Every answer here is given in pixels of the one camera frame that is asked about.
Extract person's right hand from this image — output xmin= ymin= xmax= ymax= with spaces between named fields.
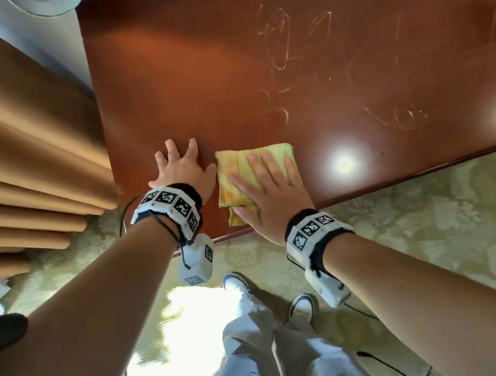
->
xmin=223 ymin=143 xmax=321 ymax=254

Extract person's left hand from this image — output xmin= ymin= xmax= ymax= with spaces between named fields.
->
xmin=141 ymin=131 xmax=224 ymax=215

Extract yellow cleaning cloth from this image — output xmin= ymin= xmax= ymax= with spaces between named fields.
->
xmin=209 ymin=138 xmax=306 ymax=230

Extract person's left forearm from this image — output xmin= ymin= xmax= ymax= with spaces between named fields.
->
xmin=0 ymin=215 xmax=203 ymax=376

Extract person's right forearm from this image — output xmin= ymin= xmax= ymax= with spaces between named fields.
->
xmin=319 ymin=206 xmax=496 ymax=376

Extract white sneaker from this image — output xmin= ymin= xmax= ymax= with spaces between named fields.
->
xmin=285 ymin=291 xmax=320 ymax=330
xmin=221 ymin=269 xmax=254 ymax=301

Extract red-brown wooden table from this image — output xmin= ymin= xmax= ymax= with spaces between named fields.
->
xmin=73 ymin=0 xmax=496 ymax=266

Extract light grey trousers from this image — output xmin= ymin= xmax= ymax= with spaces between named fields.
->
xmin=184 ymin=269 xmax=387 ymax=376

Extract tan curtain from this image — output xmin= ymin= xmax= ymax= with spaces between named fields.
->
xmin=0 ymin=0 xmax=128 ymax=280

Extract white cone lamp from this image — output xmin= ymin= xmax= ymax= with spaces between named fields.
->
xmin=6 ymin=0 xmax=91 ymax=25

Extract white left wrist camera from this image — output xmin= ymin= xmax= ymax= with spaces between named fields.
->
xmin=172 ymin=232 xmax=221 ymax=288

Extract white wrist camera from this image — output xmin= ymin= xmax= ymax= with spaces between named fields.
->
xmin=303 ymin=261 xmax=355 ymax=313
xmin=172 ymin=232 xmax=221 ymax=288

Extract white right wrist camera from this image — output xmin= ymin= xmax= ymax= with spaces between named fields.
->
xmin=303 ymin=261 xmax=355 ymax=313

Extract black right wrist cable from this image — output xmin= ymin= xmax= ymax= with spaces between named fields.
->
xmin=342 ymin=289 xmax=435 ymax=376

